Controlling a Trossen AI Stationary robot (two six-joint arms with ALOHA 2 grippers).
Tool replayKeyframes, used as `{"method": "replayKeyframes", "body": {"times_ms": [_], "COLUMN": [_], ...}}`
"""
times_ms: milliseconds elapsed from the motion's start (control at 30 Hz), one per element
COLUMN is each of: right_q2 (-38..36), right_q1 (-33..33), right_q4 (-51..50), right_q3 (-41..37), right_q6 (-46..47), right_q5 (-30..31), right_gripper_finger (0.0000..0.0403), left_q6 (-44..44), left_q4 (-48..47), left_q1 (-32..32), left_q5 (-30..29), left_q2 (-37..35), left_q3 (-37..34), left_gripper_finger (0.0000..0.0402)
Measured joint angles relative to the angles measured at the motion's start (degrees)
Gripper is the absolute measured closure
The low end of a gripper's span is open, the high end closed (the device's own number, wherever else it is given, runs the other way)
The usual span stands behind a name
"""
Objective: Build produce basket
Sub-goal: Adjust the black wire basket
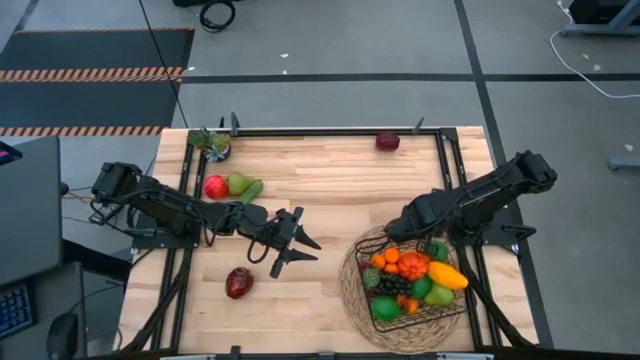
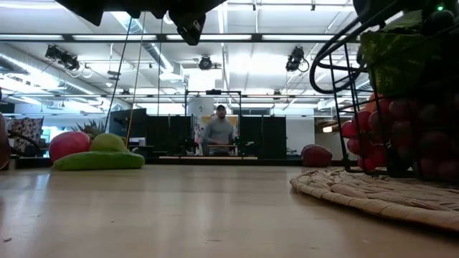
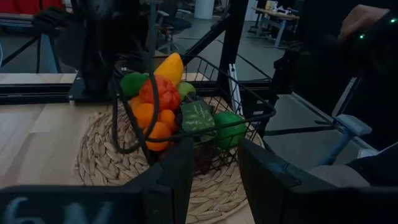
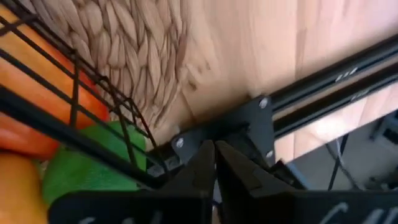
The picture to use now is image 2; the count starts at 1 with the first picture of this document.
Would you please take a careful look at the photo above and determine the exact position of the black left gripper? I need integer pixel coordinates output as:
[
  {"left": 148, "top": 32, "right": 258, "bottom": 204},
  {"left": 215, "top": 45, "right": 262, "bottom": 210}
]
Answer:
[{"left": 103, "top": 0, "right": 227, "bottom": 46}]

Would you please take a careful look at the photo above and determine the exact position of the black wire basket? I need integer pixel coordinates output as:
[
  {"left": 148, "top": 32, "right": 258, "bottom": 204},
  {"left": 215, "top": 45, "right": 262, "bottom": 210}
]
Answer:
[{"left": 309, "top": 0, "right": 459, "bottom": 182}]

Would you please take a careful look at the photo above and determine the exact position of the green pear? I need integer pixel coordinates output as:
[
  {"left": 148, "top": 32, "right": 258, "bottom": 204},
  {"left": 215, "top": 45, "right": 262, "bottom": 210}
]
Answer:
[{"left": 88, "top": 133, "right": 129, "bottom": 153}]

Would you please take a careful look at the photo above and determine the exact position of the long green vegetable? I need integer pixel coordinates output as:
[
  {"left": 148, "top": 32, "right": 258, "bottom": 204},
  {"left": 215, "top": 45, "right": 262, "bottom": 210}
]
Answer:
[{"left": 52, "top": 150, "right": 146, "bottom": 171}]

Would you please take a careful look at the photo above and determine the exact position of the small striped green melon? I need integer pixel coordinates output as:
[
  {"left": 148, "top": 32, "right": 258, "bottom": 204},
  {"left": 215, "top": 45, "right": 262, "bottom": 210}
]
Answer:
[{"left": 358, "top": 10, "right": 445, "bottom": 97}]

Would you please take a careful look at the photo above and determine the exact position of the black overhead light bar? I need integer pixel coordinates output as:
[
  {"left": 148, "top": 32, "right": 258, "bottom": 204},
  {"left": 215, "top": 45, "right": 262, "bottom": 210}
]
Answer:
[{"left": 0, "top": 33, "right": 359, "bottom": 44}]

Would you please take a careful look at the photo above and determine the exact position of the white round column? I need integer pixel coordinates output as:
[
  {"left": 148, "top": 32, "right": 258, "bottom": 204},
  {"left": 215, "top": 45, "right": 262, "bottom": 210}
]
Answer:
[{"left": 188, "top": 97, "right": 215, "bottom": 116}]

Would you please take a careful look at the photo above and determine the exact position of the colourful abstract poster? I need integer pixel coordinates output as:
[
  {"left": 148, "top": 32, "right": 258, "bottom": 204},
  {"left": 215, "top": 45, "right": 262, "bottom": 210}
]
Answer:
[{"left": 195, "top": 115, "right": 240, "bottom": 155}]

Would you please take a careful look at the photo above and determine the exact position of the person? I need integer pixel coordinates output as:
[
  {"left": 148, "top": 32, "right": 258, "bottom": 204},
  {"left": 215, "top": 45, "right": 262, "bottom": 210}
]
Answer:
[{"left": 201, "top": 104, "right": 235, "bottom": 156}]

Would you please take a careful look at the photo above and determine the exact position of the background robot table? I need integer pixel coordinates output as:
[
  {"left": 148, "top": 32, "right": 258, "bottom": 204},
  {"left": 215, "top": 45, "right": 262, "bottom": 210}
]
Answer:
[{"left": 157, "top": 134, "right": 260, "bottom": 161}]

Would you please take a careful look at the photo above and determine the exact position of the pineapple top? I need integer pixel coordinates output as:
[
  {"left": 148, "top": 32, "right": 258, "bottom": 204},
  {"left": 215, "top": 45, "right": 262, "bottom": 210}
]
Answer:
[{"left": 71, "top": 120, "right": 107, "bottom": 139}]

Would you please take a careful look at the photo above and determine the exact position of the dark red apple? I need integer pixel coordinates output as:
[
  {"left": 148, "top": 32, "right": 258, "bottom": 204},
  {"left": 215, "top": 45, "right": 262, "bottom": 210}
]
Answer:
[{"left": 300, "top": 143, "right": 333, "bottom": 168}]

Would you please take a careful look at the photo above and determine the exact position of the floral patterned cushion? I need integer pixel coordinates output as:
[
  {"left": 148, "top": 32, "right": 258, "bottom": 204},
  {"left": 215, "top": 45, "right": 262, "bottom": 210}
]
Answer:
[{"left": 5, "top": 116, "right": 44, "bottom": 155}]

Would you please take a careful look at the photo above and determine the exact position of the round woven straw mat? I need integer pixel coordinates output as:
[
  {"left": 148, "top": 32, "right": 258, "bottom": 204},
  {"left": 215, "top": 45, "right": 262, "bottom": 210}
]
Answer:
[{"left": 289, "top": 167, "right": 459, "bottom": 232}]

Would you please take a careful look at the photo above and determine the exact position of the round black ceiling camera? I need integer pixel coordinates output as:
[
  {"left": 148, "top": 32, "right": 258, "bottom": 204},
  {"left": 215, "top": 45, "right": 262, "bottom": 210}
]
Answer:
[{"left": 198, "top": 55, "right": 214, "bottom": 72}]

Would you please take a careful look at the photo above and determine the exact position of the thin black taut cable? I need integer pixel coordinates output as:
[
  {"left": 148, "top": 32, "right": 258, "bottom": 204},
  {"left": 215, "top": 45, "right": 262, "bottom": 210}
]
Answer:
[{"left": 103, "top": 17, "right": 134, "bottom": 125}]

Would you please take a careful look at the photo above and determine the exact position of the black partition wall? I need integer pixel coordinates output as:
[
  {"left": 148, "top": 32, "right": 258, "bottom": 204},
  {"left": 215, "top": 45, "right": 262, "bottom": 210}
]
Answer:
[{"left": 109, "top": 108, "right": 288, "bottom": 161}]

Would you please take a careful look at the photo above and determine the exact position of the black ceiling camera with cable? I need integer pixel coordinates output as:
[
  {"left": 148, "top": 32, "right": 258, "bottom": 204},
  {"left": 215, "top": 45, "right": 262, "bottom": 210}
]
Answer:
[{"left": 285, "top": 45, "right": 310, "bottom": 73}]

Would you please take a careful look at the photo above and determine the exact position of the black aluminium table frame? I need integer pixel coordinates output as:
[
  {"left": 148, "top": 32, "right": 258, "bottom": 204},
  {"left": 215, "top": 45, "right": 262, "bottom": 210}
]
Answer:
[{"left": 16, "top": 156, "right": 345, "bottom": 168}]

